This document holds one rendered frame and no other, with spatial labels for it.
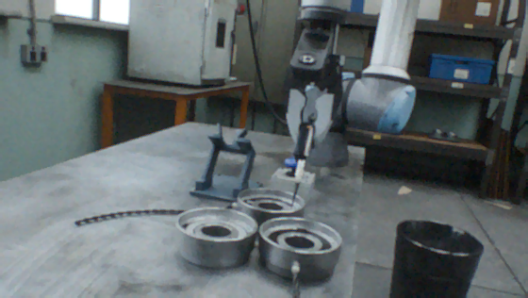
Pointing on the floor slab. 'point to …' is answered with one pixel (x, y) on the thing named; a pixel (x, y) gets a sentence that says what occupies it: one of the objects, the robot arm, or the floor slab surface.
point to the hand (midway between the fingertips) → (305, 140)
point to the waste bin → (433, 260)
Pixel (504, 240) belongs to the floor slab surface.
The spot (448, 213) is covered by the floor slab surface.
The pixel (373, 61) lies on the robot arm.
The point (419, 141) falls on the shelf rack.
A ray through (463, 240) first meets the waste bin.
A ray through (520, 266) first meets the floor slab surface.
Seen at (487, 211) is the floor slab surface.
